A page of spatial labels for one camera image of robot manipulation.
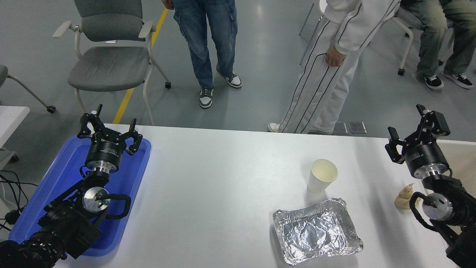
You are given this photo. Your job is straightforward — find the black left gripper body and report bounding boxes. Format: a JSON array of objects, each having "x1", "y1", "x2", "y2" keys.
[{"x1": 85, "y1": 133, "x2": 128, "y2": 167}]

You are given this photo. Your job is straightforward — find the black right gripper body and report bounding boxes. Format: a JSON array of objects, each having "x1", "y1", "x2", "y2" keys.
[{"x1": 403, "y1": 141, "x2": 448, "y2": 173}]

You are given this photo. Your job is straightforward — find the white paper cup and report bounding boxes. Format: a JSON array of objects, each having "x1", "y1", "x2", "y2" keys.
[{"x1": 307, "y1": 159, "x2": 338, "y2": 194}]

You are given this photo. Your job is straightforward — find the large pale bin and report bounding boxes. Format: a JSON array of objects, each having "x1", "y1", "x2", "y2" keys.
[{"x1": 424, "y1": 140, "x2": 476, "y2": 248}]

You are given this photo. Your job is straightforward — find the crumpled tan paper ball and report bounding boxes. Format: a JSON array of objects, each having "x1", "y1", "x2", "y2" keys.
[{"x1": 395, "y1": 183, "x2": 421, "y2": 210}]

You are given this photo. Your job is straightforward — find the grey chair with armrests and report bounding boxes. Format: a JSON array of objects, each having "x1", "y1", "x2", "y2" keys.
[{"x1": 52, "y1": 0, "x2": 172, "y2": 126}]

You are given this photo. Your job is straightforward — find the blue plastic tray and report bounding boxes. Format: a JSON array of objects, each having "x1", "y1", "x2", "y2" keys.
[{"x1": 8, "y1": 135, "x2": 152, "y2": 257}]

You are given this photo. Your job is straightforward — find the grey chair with castor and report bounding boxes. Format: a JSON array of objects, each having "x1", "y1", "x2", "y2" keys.
[{"x1": 0, "y1": 64, "x2": 57, "y2": 114}]

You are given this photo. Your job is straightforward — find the small white table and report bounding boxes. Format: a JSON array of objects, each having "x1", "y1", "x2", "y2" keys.
[{"x1": 0, "y1": 106, "x2": 30, "y2": 163}]

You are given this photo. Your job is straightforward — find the person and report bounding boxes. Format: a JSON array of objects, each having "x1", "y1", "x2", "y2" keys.
[
  {"x1": 161, "y1": 0, "x2": 242, "y2": 109},
  {"x1": 400, "y1": 0, "x2": 476, "y2": 90},
  {"x1": 268, "y1": 0, "x2": 400, "y2": 134}
]

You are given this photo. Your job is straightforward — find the crumpled foil tray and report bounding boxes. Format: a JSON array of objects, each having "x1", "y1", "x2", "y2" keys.
[{"x1": 273, "y1": 198, "x2": 364, "y2": 266}]

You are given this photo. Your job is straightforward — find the metal leg chair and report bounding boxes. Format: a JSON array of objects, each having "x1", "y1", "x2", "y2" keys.
[{"x1": 299, "y1": 0, "x2": 328, "y2": 66}]

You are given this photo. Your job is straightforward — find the white frame chair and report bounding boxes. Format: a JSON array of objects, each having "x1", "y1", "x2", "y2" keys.
[{"x1": 390, "y1": 7, "x2": 456, "y2": 76}]

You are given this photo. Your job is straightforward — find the black cables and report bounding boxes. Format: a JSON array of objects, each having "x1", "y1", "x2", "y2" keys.
[{"x1": 0, "y1": 170, "x2": 38, "y2": 231}]

